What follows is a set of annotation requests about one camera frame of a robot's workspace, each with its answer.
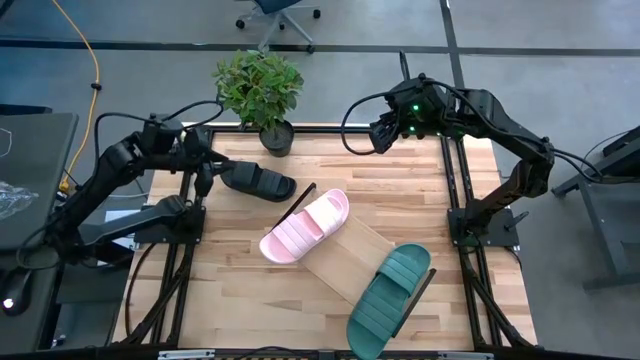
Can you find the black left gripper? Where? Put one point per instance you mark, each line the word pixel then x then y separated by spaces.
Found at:
pixel 202 150

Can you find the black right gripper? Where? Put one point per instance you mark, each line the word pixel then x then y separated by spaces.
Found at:
pixel 420 107

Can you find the black rubber slide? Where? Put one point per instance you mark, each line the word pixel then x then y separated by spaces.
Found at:
pixel 265 182

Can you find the pink rubber slide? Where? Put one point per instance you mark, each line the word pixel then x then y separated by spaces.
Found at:
pixel 305 227

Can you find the green rubber slide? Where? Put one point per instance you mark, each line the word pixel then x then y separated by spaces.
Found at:
pixel 385 300

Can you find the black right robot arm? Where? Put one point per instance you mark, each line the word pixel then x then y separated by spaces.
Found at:
pixel 500 120

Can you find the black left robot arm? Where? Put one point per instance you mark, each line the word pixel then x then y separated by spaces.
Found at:
pixel 110 170

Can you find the wooden shelf with black legs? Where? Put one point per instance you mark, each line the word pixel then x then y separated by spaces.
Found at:
pixel 350 255

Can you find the green potted plant black pot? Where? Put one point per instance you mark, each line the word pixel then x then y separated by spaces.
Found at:
pixel 257 87

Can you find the office chair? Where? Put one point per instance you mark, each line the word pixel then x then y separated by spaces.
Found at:
pixel 275 5

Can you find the black desk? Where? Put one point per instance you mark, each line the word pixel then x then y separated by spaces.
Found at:
pixel 35 160

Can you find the clear plastic bag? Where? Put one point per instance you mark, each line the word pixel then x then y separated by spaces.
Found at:
pixel 15 197

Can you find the dark grey side table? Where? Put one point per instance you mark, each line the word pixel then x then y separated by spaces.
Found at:
pixel 605 220

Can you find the black computer mouse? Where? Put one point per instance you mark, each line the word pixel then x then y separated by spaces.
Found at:
pixel 17 292

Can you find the black aluminium table frame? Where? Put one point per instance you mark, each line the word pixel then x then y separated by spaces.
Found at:
pixel 448 175

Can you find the grey metal bracket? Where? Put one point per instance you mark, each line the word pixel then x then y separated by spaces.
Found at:
pixel 465 356
pixel 185 355

